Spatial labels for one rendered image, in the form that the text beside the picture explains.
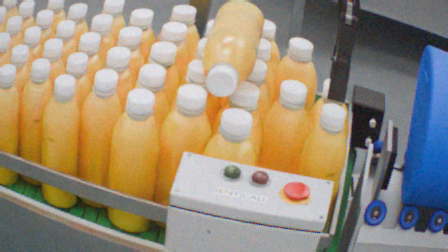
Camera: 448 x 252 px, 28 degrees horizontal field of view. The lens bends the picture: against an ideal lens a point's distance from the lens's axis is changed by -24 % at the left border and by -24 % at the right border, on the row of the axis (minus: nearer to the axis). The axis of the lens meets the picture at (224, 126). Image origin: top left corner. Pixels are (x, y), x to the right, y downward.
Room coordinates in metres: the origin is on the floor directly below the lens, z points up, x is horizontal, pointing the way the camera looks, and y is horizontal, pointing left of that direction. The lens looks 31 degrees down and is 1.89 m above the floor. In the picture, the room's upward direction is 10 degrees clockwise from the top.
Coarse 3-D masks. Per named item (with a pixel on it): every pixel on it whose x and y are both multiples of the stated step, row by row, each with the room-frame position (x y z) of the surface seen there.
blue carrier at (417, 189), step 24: (432, 48) 1.48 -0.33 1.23; (432, 72) 1.40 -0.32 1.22; (432, 96) 1.36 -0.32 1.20; (432, 120) 1.33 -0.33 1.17; (408, 144) 1.52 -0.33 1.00; (432, 144) 1.32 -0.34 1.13; (408, 168) 1.43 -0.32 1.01; (432, 168) 1.31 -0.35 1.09; (408, 192) 1.34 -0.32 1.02; (432, 192) 1.32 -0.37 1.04
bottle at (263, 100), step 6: (264, 78) 1.46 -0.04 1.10; (258, 84) 1.44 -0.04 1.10; (264, 84) 1.46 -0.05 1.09; (264, 90) 1.45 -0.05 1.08; (228, 96) 1.44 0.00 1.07; (264, 96) 1.45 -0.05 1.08; (222, 102) 1.45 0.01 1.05; (258, 102) 1.44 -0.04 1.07; (264, 102) 1.44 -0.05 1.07; (258, 108) 1.43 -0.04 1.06; (264, 108) 1.44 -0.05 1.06; (264, 114) 1.44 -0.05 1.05
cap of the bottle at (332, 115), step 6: (324, 108) 1.38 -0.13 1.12; (330, 108) 1.38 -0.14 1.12; (336, 108) 1.38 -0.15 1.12; (342, 108) 1.39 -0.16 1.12; (324, 114) 1.37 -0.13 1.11; (330, 114) 1.36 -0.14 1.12; (336, 114) 1.37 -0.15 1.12; (342, 114) 1.37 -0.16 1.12; (324, 120) 1.36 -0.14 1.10; (330, 120) 1.36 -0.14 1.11; (336, 120) 1.36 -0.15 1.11; (342, 120) 1.36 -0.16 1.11; (330, 126) 1.36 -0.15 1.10; (336, 126) 1.36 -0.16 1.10
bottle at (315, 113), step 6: (324, 96) 1.45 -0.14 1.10; (318, 102) 1.45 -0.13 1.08; (324, 102) 1.45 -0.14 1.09; (330, 102) 1.43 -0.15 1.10; (336, 102) 1.44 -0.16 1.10; (312, 108) 1.45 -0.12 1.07; (318, 108) 1.44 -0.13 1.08; (312, 114) 1.44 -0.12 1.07; (318, 114) 1.43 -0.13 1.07; (312, 120) 1.44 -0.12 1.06; (318, 120) 1.43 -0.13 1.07; (348, 120) 1.45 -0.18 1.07; (312, 126) 1.43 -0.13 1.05; (348, 126) 1.44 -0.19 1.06
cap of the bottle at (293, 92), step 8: (288, 80) 1.43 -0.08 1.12; (280, 88) 1.42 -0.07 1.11; (288, 88) 1.41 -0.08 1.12; (296, 88) 1.42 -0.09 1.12; (304, 88) 1.42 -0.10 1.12; (280, 96) 1.41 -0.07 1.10; (288, 96) 1.40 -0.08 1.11; (296, 96) 1.40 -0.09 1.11; (304, 96) 1.41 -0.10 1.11; (296, 104) 1.40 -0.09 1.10
